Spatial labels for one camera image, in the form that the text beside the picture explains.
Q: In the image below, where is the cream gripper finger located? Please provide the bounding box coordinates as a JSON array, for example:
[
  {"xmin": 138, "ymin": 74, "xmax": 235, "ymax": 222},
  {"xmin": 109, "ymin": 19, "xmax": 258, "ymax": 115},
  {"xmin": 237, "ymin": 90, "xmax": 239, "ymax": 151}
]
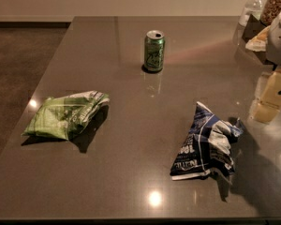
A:
[
  {"xmin": 252, "ymin": 71, "xmax": 281, "ymax": 124},
  {"xmin": 245, "ymin": 26, "xmax": 270, "ymax": 52}
]

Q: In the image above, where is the green soda can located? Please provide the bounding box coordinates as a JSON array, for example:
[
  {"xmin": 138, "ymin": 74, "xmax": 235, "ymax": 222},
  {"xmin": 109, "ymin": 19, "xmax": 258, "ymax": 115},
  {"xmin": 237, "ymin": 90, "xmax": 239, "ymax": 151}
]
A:
[{"xmin": 144, "ymin": 30, "xmax": 165, "ymax": 72}]

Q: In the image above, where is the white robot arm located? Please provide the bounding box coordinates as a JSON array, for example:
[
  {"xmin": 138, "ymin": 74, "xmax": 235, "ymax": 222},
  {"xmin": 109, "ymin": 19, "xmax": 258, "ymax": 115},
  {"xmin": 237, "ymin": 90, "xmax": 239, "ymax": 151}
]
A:
[{"xmin": 245, "ymin": 11, "xmax": 281, "ymax": 123}]

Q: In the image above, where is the clear plastic bottle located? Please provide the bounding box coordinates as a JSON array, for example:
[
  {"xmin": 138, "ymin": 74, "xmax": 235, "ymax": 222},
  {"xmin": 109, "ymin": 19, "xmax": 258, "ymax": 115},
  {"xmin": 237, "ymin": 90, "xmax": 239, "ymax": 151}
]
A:
[{"xmin": 239, "ymin": 0, "xmax": 266, "ymax": 26}]

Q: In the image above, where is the jar of brown snacks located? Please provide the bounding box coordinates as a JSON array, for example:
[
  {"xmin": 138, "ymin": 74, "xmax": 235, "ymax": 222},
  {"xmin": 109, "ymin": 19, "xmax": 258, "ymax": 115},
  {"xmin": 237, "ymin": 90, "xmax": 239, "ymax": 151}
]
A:
[{"xmin": 260, "ymin": 0, "xmax": 281, "ymax": 26}]

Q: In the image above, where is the blue crumpled chip bag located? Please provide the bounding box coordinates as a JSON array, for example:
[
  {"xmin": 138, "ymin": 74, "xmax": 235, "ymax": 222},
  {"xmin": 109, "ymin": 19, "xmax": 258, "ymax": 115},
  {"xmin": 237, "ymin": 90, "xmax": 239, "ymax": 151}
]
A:
[{"xmin": 170, "ymin": 102, "xmax": 244, "ymax": 180}]

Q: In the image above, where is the green crumpled chip bag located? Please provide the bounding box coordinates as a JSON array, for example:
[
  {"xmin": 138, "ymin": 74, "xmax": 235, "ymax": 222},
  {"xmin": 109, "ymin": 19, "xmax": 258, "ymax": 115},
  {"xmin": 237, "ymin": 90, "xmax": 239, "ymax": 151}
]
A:
[{"xmin": 22, "ymin": 91, "xmax": 110, "ymax": 141}]

